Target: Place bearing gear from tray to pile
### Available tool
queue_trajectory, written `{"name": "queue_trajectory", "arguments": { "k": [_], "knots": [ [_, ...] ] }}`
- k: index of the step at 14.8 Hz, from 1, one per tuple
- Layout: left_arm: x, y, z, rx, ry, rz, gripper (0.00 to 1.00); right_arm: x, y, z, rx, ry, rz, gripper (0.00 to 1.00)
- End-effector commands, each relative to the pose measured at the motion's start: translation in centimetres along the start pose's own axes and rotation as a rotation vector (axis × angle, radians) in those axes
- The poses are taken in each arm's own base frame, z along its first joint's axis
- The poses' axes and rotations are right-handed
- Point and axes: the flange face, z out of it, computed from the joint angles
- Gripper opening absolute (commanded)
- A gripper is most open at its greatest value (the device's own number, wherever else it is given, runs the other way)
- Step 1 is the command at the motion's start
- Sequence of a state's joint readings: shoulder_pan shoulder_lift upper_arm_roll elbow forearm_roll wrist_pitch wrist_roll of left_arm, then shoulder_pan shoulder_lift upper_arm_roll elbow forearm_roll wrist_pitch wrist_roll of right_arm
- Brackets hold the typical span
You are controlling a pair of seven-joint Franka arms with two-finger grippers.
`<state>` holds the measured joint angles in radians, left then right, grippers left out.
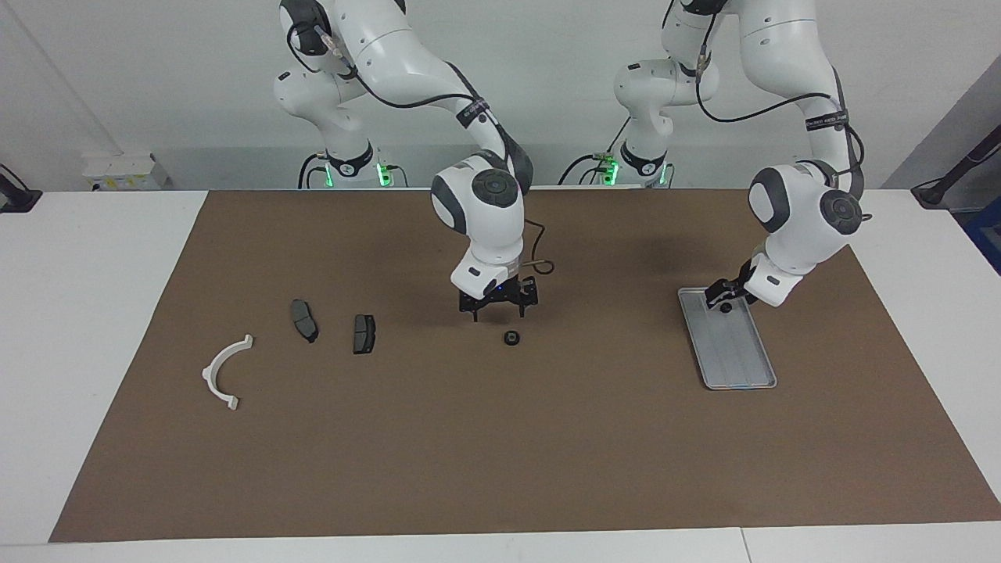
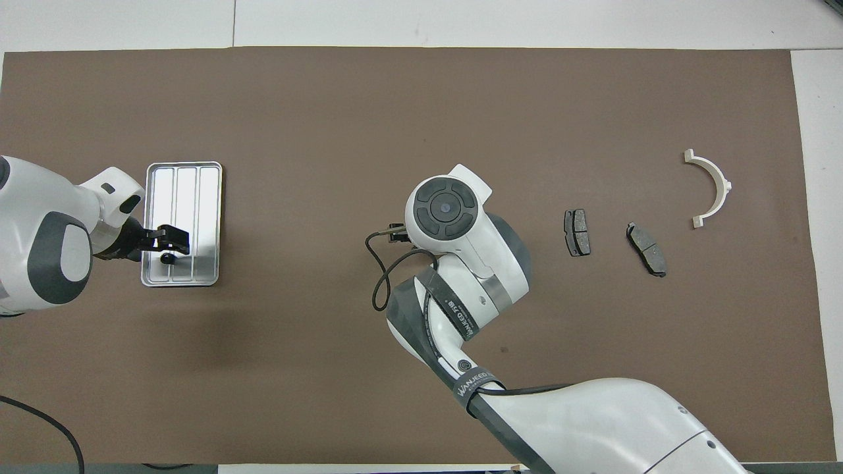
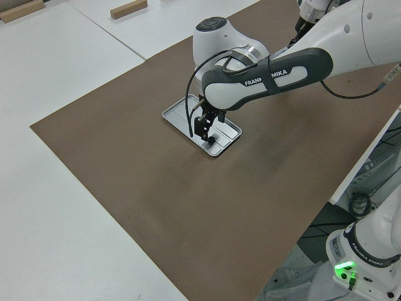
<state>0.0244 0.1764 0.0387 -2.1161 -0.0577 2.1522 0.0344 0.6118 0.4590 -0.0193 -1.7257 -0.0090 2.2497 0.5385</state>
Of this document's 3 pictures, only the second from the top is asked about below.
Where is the dark rectangular brake pad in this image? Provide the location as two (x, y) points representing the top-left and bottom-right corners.
(564, 209), (591, 257)

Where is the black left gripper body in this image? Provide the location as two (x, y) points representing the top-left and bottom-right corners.
(97, 215), (160, 263)

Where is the grey elongated brake pad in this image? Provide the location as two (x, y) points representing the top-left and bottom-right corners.
(626, 223), (668, 278)

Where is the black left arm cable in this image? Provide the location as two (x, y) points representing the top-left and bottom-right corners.
(0, 395), (85, 474)

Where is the silver metal tray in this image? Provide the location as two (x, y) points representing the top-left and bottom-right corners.
(141, 161), (223, 288)

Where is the brown table mat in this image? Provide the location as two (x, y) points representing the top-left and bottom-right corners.
(0, 46), (837, 465)

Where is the white half-ring bracket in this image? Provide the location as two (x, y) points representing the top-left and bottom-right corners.
(684, 149), (733, 229)

